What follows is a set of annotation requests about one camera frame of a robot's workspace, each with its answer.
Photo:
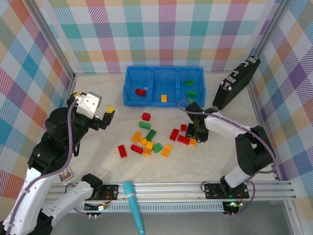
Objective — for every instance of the long red lego brick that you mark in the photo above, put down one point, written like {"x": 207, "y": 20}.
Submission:
{"x": 174, "y": 134}
{"x": 183, "y": 139}
{"x": 122, "y": 151}
{"x": 137, "y": 149}

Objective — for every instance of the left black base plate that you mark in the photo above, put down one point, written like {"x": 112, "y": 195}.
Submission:
{"x": 110, "y": 192}

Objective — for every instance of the right aluminium corner post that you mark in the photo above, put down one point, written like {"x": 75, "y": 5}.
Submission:
{"x": 271, "y": 29}

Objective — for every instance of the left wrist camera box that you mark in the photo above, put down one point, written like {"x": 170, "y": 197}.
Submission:
{"x": 88, "y": 104}

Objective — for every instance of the black hard case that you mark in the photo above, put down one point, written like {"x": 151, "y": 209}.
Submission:
{"x": 234, "y": 83}

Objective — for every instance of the long aluminium base rail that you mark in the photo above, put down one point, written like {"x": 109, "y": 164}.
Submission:
{"x": 171, "y": 192}

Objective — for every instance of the right black controller board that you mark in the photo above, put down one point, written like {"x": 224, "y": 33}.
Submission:
{"x": 232, "y": 205}

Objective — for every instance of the long yellow-orange lego brick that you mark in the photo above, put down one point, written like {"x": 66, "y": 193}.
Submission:
{"x": 136, "y": 136}
{"x": 166, "y": 150}

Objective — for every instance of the right aluminium side rail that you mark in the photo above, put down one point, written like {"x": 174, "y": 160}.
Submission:
{"x": 256, "y": 115}

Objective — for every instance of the blue three-compartment plastic bin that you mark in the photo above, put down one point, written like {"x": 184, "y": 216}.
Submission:
{"x": 149, "y": 102}

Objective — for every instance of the long green lego brick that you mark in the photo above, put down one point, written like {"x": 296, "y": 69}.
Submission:
{"x": 151, "y": 134}
{"x": 144, "y": 125}

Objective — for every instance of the black controller board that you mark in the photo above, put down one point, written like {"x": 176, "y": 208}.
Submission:
{"x": 232, "y": 205}
{"x": 95, "y": 206}

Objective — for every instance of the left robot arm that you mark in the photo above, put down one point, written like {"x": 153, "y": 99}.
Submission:
{"x": 31, "y": 195}

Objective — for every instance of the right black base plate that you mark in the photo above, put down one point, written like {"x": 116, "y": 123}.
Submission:
{"x": 212, "y": 192}

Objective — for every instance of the teal marker pen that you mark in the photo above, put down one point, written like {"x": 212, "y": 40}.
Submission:
{"x": 133, "y": 205}

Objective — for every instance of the aluminium side rail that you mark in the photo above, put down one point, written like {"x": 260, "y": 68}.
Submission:
{"x": 256, "y": 115}
{"x": 71, "y": 85}

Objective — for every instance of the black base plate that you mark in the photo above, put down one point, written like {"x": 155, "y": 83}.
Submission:
{"x": 110, "y": 192}
{"x": 212, "y": 192}

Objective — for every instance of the small red lego brick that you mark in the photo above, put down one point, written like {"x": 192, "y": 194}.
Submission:
{"x": 184, "y": 127}
{"x": 146, "y": 116}

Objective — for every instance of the aluminium corner post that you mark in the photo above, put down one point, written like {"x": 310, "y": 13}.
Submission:
{"x": 49, "y": 36}
{"x": 271, "y": 29}

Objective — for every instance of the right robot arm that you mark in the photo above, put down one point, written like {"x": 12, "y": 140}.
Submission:
{"x": 225, "y": 124}

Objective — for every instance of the left aluminium side rail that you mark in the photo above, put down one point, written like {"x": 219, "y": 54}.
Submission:
{"x": 71, "y": 85}

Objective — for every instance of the left aluminium corner post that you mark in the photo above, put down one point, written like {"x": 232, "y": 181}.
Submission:
{"x": 49, "y": 36}

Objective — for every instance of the left black controller board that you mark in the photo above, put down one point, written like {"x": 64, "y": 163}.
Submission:
{"x": 95, "y": 206}

